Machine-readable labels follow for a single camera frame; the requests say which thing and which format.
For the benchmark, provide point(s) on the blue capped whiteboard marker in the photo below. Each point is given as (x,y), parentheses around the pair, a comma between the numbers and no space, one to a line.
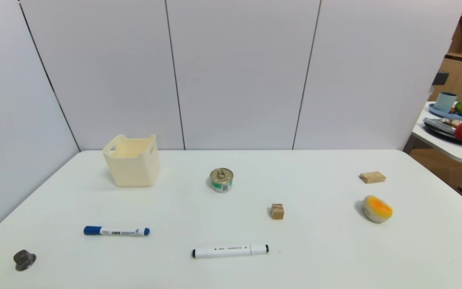
(114,231)

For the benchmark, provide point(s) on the silver flat item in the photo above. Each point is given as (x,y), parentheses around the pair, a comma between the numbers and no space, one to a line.
(438,125)

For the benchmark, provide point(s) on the flat wooden block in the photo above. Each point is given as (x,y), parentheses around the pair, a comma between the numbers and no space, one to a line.
(373,177)

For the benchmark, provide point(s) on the white side table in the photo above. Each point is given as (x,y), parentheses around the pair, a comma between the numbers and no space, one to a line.
(457,151)

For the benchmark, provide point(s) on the dark oval tray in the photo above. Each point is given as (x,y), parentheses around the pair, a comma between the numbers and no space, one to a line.
(441,137)

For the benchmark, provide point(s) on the small green-label tin can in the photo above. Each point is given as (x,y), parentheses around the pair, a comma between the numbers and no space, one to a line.
(221,180)

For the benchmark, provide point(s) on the dark metal knob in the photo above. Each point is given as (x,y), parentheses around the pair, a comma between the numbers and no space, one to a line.
(24,260)

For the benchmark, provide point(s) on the blue plate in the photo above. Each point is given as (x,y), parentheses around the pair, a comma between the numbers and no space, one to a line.
(442,114)

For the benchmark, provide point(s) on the cream plastic storage box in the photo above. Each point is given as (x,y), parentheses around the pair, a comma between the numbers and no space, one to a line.
(134,170)

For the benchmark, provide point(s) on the blue cup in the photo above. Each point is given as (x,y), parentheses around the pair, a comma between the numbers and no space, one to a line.
(444,102)

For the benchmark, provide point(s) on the small wooden cube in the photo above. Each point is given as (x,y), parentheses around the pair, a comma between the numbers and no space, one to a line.
(277,212)

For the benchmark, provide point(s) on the white marker with black caps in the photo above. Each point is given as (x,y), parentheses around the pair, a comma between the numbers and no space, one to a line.
(231,251)

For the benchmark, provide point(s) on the black box-shaped device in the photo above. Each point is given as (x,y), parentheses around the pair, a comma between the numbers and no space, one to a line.
(440,78)

